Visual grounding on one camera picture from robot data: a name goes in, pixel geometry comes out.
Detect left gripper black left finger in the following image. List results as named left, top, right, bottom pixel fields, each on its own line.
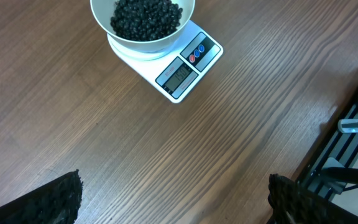
left=0, top=170, right=83, bottom=224

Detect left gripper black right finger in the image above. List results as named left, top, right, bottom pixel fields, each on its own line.
left=267, top=173, right=358, bottom=224

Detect white digital kitchen scale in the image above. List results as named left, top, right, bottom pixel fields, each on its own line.
left=108, top=21, right=224, bottom=103

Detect white round bowl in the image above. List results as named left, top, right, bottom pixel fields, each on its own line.
left=90, top=0, right=195, bottom=53

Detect black beans in bowl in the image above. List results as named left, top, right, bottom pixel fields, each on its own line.
left=110, top=0, right=183, bottom=42

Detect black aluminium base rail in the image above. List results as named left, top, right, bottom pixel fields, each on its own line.
left=296, top=91, right=358, bottom=200

